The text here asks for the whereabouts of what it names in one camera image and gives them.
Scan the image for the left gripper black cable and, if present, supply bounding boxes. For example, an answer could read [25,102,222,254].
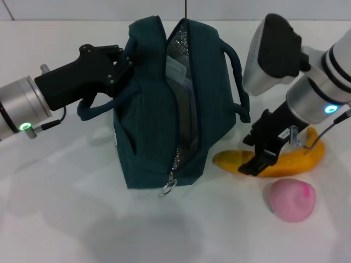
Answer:
[32,106,67,133]

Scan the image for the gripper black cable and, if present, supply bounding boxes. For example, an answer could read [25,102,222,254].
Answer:
[32,106,67,133]
[302,108,351,151]

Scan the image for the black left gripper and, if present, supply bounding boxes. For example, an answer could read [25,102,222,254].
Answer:
[34,43,135,112]

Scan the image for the clear blue-rimmed food container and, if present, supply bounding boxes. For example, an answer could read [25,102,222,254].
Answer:
[166,54,190,86]

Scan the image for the pink peach toy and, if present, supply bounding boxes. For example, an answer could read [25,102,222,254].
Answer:
[263,178,316,222]

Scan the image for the dark teal lunch bag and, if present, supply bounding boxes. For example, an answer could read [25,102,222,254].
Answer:
[76,15,252,198]

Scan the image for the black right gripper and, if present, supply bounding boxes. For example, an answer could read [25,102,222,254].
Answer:
[237,101,309,177]

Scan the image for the yellow banana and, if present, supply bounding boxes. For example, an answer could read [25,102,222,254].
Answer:
[213,127,326,179]

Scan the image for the right gripper silver connector plug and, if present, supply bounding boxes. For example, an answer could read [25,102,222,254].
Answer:
[288,125,303,146]

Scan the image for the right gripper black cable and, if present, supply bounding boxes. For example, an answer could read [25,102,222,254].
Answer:
[302,108,351,151]

